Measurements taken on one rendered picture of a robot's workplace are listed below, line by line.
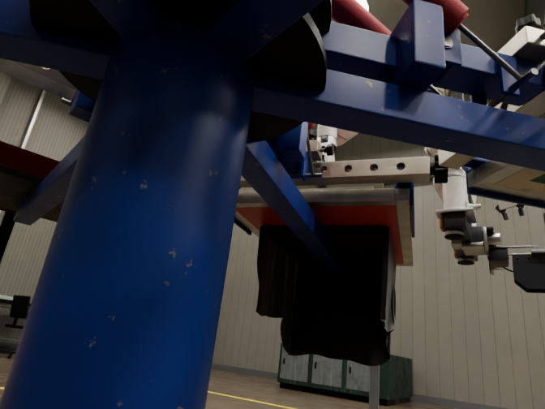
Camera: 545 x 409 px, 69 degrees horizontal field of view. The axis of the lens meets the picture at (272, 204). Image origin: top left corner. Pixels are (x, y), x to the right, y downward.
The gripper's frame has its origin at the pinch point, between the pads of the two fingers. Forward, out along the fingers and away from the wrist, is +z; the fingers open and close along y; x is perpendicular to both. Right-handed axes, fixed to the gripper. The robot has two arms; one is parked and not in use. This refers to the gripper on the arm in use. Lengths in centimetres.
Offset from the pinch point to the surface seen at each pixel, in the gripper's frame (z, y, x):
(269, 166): 21, -58, -2
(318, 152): 4.9, -33.2, -5.8
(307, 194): 11.5, -20.3, -0.1
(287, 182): 20, -46, -2
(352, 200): 13.7, -20.3, -13.3
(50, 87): -4, -63, 61
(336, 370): 75, 515, 84
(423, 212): -232, 671, -48
